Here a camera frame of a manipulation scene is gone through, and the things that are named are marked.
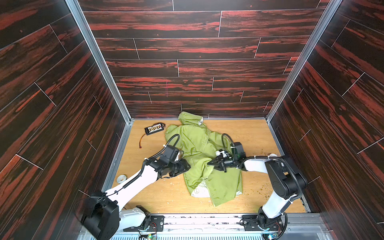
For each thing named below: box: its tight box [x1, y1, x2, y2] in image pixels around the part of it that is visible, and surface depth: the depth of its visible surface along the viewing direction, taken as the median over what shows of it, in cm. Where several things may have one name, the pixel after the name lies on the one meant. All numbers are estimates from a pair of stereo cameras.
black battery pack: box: [144, 123, 164, 136], surface depth 114 cm
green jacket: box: [164, 111, 243, 207], surface depth 89 cm
